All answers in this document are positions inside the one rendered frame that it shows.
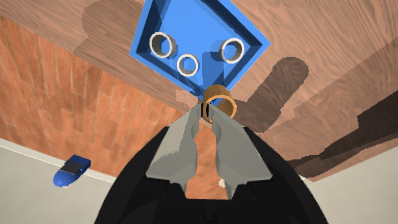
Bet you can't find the grey metal sleeve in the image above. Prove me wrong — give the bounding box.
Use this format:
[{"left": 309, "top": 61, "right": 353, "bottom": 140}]
[
  {"left": 150, "top": 32, "right": 177, "bottom": 58},
  {"left": 177, "top": 53, "right": 199, "bottom": 77},
  {"left": 219, "top": 38, "right": 244, "bottom": 63}
]

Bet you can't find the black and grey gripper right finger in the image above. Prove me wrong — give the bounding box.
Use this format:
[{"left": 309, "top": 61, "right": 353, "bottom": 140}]
[{"left": 206, "top": 103, "right": 329, "bottom": 224}]

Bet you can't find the bronze bushing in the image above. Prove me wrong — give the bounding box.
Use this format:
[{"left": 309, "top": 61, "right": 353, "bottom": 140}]
[{"left": 203, "top": 84, "right": 236, "bottom": 122}]

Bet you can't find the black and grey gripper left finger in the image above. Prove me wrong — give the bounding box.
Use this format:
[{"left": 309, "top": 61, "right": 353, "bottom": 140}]
[{"left": 94, "top": 102, "right": 203, "bottom": 224}]

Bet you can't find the blue square tray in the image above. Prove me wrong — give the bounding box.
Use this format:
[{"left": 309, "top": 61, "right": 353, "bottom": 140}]
[{"left": 129, "top": 0, "right": 270, "bottom": 101}]

